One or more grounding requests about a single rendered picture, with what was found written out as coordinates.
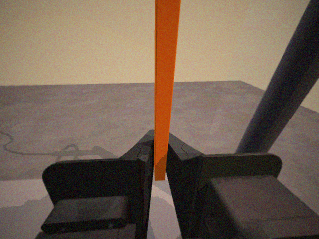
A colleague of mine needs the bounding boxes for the orange handle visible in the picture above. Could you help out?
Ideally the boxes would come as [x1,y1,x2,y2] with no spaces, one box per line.
[154,0,181,181]

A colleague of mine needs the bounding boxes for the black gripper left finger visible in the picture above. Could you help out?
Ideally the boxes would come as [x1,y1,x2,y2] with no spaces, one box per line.
[42,130,154,239]

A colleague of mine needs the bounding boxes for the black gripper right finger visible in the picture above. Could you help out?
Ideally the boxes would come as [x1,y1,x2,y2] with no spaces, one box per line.
[166,133,283,239]

